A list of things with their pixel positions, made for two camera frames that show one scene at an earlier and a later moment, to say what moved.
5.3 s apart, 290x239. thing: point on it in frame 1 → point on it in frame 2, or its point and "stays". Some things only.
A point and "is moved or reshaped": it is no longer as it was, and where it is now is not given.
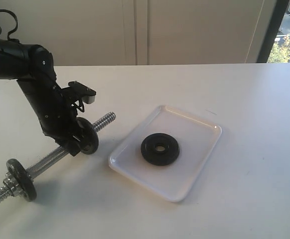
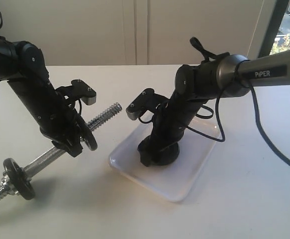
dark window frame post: x=272 y=30 stays
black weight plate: x=151 y=155 stays
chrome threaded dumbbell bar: x=2 y=193 is moved or reshaped
